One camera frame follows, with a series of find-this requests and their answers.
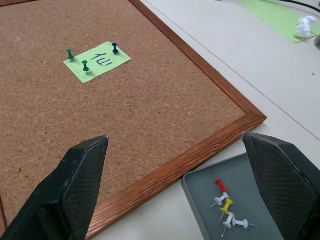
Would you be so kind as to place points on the crumpled white paper ball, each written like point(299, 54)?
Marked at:
point(304, 26)

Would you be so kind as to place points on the red push pin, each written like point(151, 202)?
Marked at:
point(221, 186)

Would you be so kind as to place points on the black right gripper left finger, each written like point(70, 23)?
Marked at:
point(72, 190)

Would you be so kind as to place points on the wood-framed cork board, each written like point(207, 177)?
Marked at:
point(140, 105)

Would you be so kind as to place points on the yellow push pin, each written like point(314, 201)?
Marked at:
point(226, 206)

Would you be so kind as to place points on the green paper note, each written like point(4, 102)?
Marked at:
point(100, 62)

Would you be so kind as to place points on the blue push pin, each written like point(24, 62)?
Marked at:
point(115, 48)

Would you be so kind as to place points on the white push pin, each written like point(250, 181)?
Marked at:
point(228, 221)
point(221, 199)
point(241, 223)

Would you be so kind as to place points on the grey plastic tray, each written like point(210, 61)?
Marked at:
point(240, 200)

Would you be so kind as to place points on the green push pin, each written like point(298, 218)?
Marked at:
point(85, 66)
point(70, 54)

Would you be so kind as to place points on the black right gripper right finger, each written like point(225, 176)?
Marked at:
point(282, 185)

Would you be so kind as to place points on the light green paper sheet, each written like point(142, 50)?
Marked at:
point(277, 17)

